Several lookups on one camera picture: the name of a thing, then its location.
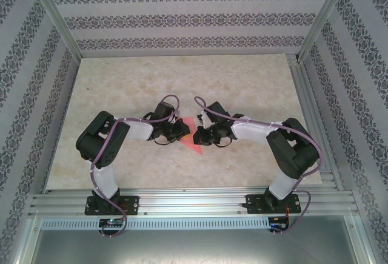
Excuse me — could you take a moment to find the pink cloth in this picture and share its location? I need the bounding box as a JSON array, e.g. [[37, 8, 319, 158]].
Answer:
[[177, 115, 204, 155]]

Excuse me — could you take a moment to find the grey sheet metal panel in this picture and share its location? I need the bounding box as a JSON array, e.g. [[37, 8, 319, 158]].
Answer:
[[13, 217, 375, 264]]

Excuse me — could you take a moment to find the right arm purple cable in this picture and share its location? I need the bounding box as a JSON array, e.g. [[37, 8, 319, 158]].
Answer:
[[193, 96, 321, 236]]

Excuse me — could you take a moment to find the aluminium mounting rail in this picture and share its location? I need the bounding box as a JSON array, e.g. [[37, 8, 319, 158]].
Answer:
[[28, 186, 359, 218]]

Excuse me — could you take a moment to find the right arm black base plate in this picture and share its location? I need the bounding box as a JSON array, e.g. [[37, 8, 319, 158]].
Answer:
[[244, 193, 301, 215]]

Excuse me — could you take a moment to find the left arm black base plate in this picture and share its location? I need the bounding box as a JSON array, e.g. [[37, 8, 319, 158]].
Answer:
[[85, 195, 141, 216]]

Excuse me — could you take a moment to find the slotted grey cable duct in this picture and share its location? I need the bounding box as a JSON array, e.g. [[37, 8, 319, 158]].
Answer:
[[41, 217, 271, 231]]

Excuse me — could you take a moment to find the aluminium side rail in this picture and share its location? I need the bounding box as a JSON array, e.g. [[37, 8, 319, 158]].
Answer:
[[286, 53, 345, 191]]

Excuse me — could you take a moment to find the aluminium frame post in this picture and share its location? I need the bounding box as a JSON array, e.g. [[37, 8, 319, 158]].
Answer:
[[298, 0, 355, 64], [28, 0, 83, 61]]

